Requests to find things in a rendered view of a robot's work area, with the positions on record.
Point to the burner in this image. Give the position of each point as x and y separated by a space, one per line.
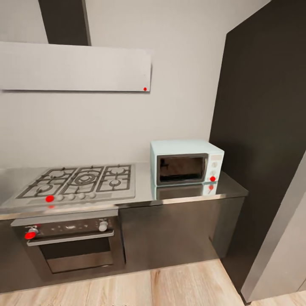
69 185

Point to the range hood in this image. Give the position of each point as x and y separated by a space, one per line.
68 61

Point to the oven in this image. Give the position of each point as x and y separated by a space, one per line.
73 245

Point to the fridge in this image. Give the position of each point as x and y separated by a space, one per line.
259 121

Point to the microwave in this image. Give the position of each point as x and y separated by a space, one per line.
184 161

